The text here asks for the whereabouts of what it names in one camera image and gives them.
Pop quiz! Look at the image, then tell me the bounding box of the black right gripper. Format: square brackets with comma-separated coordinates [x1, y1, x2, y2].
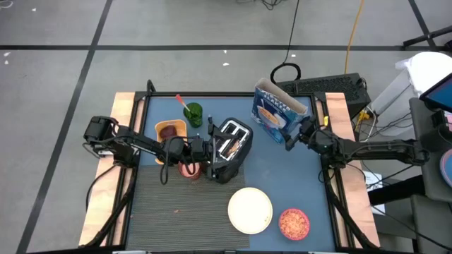
[284, 115, 324, 152]

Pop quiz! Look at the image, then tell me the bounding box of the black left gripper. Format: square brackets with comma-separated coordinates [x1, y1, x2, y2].
[189, 123, 223, 181]

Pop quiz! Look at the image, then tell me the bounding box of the black two-slot toaster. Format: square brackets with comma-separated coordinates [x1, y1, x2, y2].
[208, 117, 254, 184]

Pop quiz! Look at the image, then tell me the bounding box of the blue frosted flakes cereal box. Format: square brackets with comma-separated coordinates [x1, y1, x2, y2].
[251, 77, 309, 145]

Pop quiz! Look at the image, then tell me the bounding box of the dark red fruit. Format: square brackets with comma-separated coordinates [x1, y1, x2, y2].
[159, 125, 178, 141]

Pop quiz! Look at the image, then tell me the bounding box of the metal spoon with red handle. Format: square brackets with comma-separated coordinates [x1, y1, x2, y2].
[175, 93, 191, 112]

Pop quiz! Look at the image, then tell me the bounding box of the beige round plate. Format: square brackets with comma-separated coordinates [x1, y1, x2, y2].
[227, 187, 273, 235]

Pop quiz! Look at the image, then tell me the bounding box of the patterned bowl with cereal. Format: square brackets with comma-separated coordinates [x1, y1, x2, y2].
[278, 207, 311, 241]

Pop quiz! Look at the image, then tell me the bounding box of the green glass cup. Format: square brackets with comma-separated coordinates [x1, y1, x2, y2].
[182, 102, 204, 128]

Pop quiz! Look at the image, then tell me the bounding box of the wooden table side board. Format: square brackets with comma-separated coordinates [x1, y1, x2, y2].
[324, 92, 381, 248]
[78, 92, 137, 247]

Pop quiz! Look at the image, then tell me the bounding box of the black computer case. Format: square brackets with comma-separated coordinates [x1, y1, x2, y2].
[274, 73, 371, 119]

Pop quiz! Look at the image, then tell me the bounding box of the grey woven placemat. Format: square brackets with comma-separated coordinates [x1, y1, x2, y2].
[126, 164, 250, 251]

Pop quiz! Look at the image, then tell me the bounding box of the white paper sheet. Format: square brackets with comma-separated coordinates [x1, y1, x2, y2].
[363, 171, 386, 215]

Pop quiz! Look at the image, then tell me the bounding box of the grey desk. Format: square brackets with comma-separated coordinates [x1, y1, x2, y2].
[409, 97, 452, 204]

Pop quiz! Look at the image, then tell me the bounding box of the white bin with bag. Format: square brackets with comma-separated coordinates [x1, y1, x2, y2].
[370, 52, 452, 137]

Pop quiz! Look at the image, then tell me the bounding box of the dark screen with blue display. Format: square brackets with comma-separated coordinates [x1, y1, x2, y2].
[419, 73, 452, 114]

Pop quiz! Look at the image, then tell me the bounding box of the round pink and blue disc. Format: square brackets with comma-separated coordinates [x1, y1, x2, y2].
[439, 147, 452, 188]

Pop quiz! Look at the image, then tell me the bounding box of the black stand leg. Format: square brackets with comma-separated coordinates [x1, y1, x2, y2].
[403, 25, 452, 49]

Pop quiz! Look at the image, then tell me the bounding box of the black toaster power cord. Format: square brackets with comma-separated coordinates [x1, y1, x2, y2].
[186, 114, 217, 140]

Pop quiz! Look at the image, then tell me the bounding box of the black table frame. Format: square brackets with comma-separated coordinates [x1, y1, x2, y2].
[79, 80, 381, 252]

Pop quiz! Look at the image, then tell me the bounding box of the black floor cable with loop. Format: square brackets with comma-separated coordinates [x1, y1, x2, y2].
[270, 0, 302, 85]

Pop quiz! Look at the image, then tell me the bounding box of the yellow extension cable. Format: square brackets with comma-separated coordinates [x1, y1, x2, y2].
[344, 0, 365, 75]

